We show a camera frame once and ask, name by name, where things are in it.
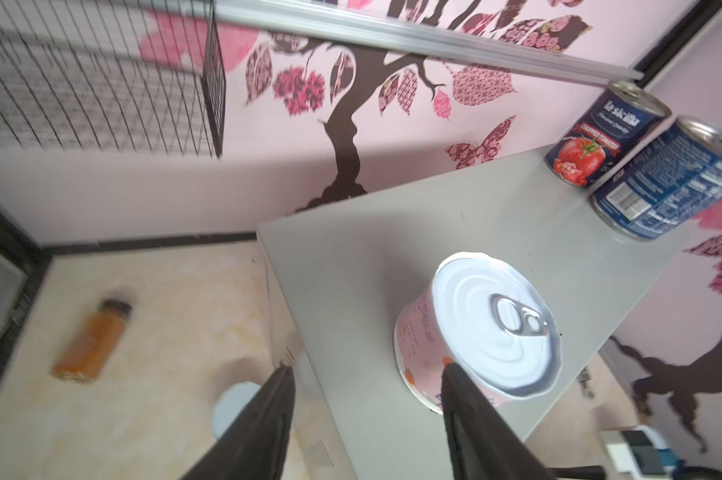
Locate black wire basket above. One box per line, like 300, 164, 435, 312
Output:
0, 1, 226, 156

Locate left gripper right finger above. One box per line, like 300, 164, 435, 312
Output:
442, 363, 555, 479

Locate pink can white lid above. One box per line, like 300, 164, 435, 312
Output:
393, 252, 562, 413

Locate metal kitchen tongs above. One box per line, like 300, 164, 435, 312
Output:
577, 368, 595, 399

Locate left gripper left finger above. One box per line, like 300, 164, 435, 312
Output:
184, 364, 296, 480

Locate blue label tall can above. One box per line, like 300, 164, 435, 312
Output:
589, 115, 722, 241

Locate la sicilia tomato can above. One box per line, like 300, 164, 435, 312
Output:
545, 80, 672, 188

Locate grey metal cabinet box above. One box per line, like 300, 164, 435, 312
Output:
257, 150, 684, 479

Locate aluminium rail back wall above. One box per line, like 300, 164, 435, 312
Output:
215, 1, 644, 85

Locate orange spice jar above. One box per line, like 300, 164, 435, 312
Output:
50, 298, 133, 383

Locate pink can near cabinet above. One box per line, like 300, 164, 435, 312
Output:
211, 381, 260, 440

